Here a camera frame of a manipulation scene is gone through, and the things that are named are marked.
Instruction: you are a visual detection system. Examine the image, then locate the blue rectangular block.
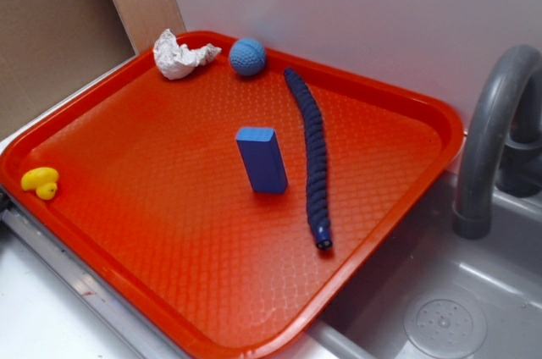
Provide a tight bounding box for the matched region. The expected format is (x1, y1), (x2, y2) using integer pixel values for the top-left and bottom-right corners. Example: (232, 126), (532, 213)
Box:
(235, 127), (288, 194)

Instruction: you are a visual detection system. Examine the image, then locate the light blue ball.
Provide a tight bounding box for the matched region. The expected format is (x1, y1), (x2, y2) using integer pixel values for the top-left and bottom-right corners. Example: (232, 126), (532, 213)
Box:
(229, 38), (267, 76)

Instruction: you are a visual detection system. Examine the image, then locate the grey toy sink basin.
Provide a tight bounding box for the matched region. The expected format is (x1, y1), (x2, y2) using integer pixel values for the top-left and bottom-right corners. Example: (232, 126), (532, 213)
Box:
(309, 174), (541, 358)

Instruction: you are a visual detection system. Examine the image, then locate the red plastic tray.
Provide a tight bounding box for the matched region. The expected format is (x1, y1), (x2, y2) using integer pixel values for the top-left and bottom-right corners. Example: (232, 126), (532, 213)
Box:
(1, 50), (463, 358)

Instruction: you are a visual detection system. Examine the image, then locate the crumpled white paper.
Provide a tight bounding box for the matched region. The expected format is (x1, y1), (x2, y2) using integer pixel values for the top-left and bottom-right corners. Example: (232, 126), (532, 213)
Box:
(152, 29), (222, 80)

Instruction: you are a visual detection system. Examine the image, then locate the grey plastic faucet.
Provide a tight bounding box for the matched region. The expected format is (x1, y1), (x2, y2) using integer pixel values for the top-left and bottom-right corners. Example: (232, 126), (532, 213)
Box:
(453, 45), (541, 240)

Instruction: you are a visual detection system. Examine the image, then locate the yellow rubber duck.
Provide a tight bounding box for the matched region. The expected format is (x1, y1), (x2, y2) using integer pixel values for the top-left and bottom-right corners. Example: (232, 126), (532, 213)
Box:
(20, 167), (59, 201)

